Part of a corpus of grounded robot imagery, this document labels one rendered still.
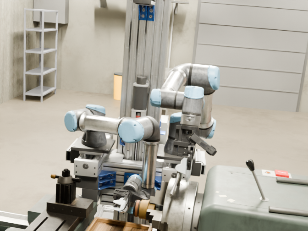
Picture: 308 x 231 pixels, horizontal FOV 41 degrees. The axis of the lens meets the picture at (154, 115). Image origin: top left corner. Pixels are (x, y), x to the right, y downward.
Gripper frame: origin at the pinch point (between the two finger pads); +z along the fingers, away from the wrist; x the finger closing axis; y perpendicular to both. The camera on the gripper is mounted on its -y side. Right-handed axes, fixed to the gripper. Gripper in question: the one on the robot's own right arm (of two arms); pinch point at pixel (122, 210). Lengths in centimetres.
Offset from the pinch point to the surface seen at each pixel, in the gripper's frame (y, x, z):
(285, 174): -71, 19, -24
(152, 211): -14.1, 2.6, 2.3
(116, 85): 200, -74, -703
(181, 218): -27.4, 6.5, 11.2
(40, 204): 49, -15, -20
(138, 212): -7.5, 0.0, 0.2
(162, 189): -16.4, 9.7, -7.4
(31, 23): 400, 43, -704
